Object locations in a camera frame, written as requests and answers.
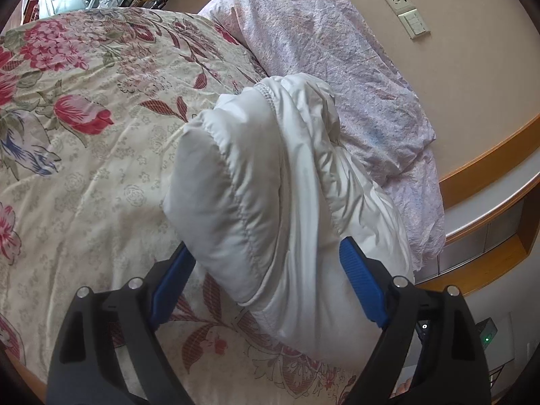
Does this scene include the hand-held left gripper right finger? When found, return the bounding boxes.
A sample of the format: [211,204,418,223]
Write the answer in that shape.
[337,236,492,405]

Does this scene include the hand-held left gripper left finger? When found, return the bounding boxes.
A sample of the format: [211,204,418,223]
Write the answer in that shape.
[46,242,197,405]

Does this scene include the white puffer jacket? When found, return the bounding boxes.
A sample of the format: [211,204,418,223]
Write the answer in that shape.
[162,74,416,368]

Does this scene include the grey device with green light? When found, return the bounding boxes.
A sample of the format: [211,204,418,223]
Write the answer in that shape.
[475,316,515,364]

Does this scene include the wooden headboard shelf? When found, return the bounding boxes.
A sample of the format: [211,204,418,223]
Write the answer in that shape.
[413,200,540,293]

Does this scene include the white door panel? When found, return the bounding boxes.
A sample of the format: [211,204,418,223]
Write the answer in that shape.
[445,156,540,239]

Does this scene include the floral bed sheet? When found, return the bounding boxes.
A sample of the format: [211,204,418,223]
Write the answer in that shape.
[0,6,406,405]

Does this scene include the wooden door trim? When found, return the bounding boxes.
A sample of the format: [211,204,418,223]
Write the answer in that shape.
[439,121,540,208]

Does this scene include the pink crinkled pillow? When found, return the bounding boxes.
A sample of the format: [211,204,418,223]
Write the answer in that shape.
[198,0,446,273]

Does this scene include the white wall switch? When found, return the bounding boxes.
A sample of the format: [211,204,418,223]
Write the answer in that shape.
[398,8,431,39]

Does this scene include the white wall socket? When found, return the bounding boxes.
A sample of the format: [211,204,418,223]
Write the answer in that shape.
[381,0,416,14]

